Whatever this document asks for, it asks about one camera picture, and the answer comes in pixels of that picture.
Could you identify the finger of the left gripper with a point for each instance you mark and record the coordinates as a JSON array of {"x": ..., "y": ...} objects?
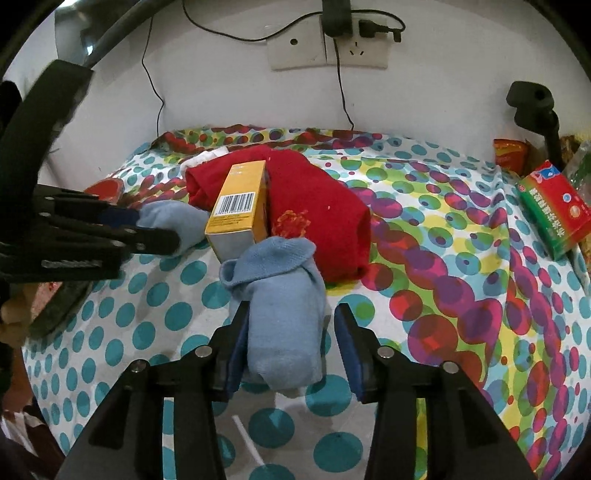
[
  {"x": 138, "y": 242},
  {"x": 115, "y": 214}
]

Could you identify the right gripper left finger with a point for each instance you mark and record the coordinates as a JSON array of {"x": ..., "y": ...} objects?
[{"x": 123, "y": 438}]

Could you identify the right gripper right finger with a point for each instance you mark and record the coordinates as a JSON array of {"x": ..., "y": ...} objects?
[{"x": 466, "y": 439}]

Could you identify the light blue sock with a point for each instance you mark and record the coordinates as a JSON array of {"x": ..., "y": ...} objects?
[
  {"x": 286, "y": 295},
  {"x": 186, "y": 221}
]

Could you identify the yellow medicine box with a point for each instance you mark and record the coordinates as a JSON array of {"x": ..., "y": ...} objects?
[{"x": 238, "y": 219}]

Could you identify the red sock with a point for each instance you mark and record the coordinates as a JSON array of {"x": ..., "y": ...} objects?
[
  {"x": 306, "y": 202},
  {"x": 205, "y": 173}
]

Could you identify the person left hand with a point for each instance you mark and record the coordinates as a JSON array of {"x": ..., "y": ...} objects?
[{"x": 21, "y": 304}]

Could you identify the red round tray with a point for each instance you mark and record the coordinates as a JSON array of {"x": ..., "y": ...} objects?
[{"x": 108, "y": 190}]

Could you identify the polka dot bed sheet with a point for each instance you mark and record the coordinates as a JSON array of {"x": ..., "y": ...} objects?
[{"x": 457, "y": 271}]

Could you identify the red green medicine box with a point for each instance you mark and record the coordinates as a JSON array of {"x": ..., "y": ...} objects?
[{"x": 560, "y": 215}]

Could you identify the red snack packet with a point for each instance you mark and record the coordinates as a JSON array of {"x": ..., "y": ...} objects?
[{"x": 511, "y": 154}]

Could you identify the black charger plug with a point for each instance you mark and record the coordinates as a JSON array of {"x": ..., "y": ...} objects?
[{"x": 336, "y": 18}]

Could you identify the plastic bag of snacks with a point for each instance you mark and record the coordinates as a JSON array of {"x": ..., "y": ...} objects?
[{"x": 575, "y": 151}]

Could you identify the black usb plug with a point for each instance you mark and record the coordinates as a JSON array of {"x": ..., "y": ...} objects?
[{"x": 370, "y": 29}]

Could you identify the black clamp stand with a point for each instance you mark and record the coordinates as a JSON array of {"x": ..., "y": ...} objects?
[{"x": 534, "y": 111}]

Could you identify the white wall socket plate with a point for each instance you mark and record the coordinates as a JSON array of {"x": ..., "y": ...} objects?
[{"x": 305, "y": 46}]

